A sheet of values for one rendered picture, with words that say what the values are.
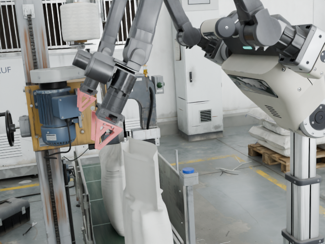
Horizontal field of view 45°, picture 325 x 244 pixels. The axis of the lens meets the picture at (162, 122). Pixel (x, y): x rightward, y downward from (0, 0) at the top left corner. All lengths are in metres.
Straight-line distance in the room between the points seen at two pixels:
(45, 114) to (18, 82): 2.93
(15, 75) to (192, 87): 2.44
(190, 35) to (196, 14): 4.07
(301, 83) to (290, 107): 0.09
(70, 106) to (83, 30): 0.33
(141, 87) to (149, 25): 1.00
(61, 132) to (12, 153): 3.08
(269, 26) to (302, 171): 0.71
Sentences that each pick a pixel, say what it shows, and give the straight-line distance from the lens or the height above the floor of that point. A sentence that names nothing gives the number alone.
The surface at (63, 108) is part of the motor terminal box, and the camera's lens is 1.69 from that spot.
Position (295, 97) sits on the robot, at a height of 1.30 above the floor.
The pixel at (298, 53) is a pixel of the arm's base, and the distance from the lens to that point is 1.17.
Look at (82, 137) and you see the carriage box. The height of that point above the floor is 1.07.
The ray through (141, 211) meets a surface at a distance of 1.69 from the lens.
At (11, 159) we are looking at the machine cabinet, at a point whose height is 0.28.
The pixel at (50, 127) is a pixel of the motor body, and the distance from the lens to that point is 1.79.
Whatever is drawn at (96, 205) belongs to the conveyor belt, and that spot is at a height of 0.38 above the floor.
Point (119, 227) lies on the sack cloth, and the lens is 2.45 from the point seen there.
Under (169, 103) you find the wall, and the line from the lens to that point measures 6.28.
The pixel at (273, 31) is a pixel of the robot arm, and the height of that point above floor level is 1.51.
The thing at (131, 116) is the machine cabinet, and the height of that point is 0.61.
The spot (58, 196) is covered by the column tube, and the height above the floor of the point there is 0.76.
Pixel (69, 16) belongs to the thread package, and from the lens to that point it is 1.76.
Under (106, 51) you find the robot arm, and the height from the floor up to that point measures 1.48.
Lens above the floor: 1.52
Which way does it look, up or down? 12 degrees down
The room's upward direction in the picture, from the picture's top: 4 degrees counter-clockwise
